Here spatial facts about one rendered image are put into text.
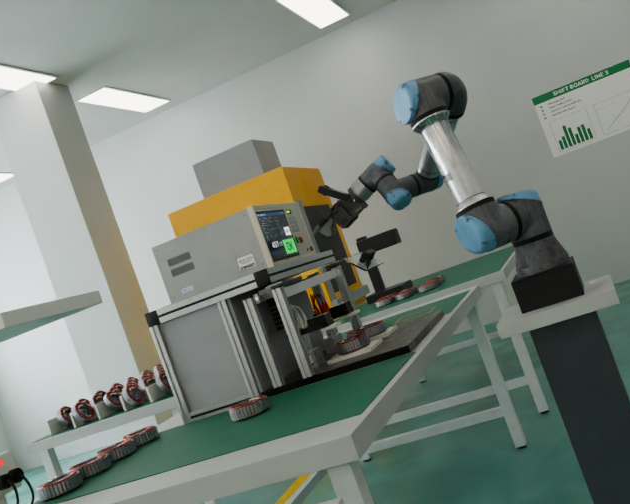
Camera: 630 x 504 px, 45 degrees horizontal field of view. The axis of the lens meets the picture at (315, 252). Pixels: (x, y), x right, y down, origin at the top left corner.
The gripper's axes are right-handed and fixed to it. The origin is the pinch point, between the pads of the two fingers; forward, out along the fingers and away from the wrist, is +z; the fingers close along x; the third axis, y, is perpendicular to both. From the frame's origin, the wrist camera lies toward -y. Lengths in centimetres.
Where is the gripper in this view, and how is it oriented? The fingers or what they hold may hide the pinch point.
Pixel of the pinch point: (314, 231)
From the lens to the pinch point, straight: 266.0
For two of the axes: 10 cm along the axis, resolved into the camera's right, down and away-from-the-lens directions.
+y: 6.9, 7.1, -1.6
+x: 3.1, -0.9, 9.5
